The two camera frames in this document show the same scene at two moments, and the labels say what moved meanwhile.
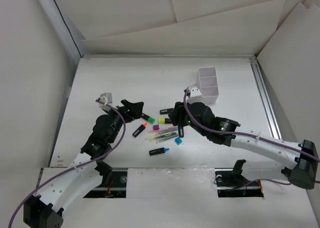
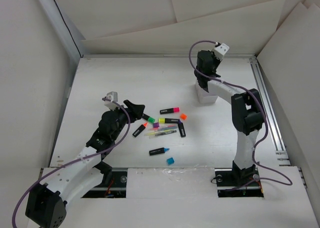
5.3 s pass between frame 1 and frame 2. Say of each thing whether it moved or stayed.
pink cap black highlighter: stayed
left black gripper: stayed
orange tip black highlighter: stayed
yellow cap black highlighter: stayed
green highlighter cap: stayed
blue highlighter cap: moved
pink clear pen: moved
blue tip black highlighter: stayed
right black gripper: moved
